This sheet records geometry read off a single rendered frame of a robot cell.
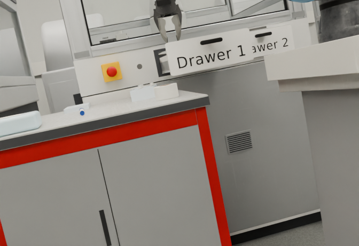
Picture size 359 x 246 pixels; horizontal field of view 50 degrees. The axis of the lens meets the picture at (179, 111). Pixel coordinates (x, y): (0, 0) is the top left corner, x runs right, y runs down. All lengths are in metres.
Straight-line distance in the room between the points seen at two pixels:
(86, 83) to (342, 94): 0.98
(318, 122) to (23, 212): 0.80
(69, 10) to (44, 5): 3.31
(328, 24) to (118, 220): 0.74
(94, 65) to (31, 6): 3.40
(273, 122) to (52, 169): 1.04
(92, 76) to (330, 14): 0.93
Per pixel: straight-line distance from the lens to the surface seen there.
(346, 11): 1.06
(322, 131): 1.10
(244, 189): 1.76
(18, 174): 1.05
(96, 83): 1.58
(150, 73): 1.59
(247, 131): 1.70
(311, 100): 1.10
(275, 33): 1.72
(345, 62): 0.92
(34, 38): 4.89
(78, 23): 1.60
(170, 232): 1.09
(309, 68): 0.98
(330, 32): 1.06
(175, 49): 1.27
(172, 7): 1.37
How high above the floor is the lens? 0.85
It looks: 7 degrees down
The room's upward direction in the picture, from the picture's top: 11 degrees counter-clockwise
